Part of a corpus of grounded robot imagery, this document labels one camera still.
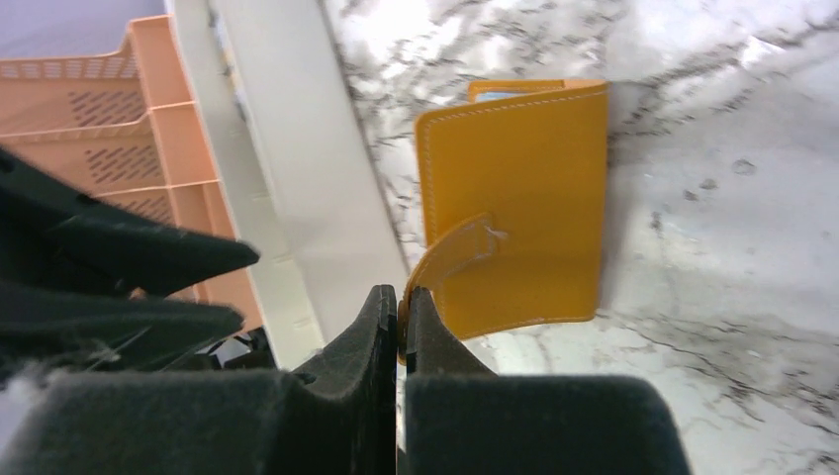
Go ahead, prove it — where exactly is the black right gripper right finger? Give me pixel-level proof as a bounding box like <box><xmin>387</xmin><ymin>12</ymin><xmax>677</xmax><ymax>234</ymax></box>
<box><xmin>400</xmin><ymin>287</ymin><xmax>691</xmax><ymax>474</ymax></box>

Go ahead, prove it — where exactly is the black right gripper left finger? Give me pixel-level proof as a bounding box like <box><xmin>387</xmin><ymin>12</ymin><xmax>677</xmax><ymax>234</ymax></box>
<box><xmin>1</xmin><ymin>285</ymin><xmax>397</xmax><ymax>474</ymax></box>

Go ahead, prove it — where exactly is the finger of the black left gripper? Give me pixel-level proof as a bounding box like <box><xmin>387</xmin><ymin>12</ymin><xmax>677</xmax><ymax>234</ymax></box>
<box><xmin>1</xmin><ymin>149</ymin><xmax>259</xmax><ymax>296</ymax></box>
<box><xmin>1</xmin><ymin>282</ymin><xmax>243</xmax><ymax>374</ymax></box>

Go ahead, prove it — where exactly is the yellow leather card holder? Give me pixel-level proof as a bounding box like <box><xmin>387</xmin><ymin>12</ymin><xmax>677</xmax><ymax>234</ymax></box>
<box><xmin>399</xmin><ymin>79</ymin><xmax>609</xmax><ymax>339</ymax></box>

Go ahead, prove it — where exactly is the white plastic card tray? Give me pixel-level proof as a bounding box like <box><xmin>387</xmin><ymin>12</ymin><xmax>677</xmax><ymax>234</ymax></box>
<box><xmin>166</xmin><ymin>1</ymin><xmax>408</xmax><ymax>369</ymax></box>

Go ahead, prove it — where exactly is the peach plastic file rack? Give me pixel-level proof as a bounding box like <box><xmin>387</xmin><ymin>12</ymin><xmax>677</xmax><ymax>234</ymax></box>
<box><xmin>0</xmin><ymin>14</ymin><xmax>265</xmax><ymax>333</ymax></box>

